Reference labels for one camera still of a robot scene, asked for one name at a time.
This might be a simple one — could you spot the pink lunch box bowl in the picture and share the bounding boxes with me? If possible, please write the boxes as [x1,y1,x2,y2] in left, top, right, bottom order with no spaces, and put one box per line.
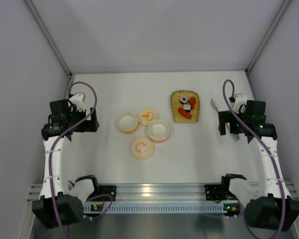
[147,119,170,143]

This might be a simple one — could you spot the grey slotted cable duct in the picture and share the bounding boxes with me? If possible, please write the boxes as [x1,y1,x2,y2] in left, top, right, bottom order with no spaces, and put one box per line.
[83,202,240,215]

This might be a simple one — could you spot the red sushi roll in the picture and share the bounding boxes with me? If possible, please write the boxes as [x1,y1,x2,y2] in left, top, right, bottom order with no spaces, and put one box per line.
[179,96,189,105]

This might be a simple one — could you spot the cream lid yellow handle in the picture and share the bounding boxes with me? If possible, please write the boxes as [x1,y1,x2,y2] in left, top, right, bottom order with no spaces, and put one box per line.
[137,108,158,126]

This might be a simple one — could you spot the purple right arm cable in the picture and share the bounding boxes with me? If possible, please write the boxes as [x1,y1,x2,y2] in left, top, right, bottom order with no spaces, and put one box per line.
[214,79,287,239]

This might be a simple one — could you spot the bamboo serving tray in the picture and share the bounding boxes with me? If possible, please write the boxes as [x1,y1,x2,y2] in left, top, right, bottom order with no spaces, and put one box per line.
[170,90,200,123]

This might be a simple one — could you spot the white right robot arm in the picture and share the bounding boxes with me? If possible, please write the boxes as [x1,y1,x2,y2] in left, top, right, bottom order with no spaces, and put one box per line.
[218,95,299,233]

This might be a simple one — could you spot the aluminium mounting rail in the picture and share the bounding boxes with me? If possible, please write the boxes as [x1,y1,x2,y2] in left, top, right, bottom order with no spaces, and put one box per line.
[27,182,299,203]

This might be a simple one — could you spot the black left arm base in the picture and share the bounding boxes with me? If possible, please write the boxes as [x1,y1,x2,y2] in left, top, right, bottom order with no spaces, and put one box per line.
[72,184,117,202]

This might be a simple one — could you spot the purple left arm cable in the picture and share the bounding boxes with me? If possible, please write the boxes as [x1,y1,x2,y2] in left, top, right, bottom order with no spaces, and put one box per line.
[37,81,114,237]

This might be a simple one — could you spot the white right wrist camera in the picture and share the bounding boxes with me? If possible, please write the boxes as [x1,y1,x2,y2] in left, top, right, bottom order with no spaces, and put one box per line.
[229,94,248,113]

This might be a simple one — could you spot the green sushi roll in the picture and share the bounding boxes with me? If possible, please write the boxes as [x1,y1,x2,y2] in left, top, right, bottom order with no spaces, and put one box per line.
[183,104,191,113]

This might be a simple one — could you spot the metal serving tongs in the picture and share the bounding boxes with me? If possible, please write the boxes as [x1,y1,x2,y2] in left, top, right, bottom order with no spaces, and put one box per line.
[210,99,240,141]

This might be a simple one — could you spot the red toy sausage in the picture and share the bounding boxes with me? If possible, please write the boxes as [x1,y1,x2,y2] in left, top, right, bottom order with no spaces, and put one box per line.
[178,108,192,119]

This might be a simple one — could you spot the yellow lunch box bowl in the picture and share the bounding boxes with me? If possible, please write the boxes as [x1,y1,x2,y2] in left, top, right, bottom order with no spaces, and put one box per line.
[117,112,139,134]

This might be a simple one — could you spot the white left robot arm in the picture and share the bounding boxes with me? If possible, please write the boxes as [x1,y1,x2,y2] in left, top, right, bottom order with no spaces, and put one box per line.
[32,100,100,229]

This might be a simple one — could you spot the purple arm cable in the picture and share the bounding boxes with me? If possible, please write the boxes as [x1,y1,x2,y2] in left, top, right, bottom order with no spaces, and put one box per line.
[214,79,287,239]
[37,81,114,237]

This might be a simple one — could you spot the cream lid pink handle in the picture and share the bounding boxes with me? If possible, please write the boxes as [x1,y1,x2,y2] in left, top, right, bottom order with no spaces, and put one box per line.
[130,138,154,161]

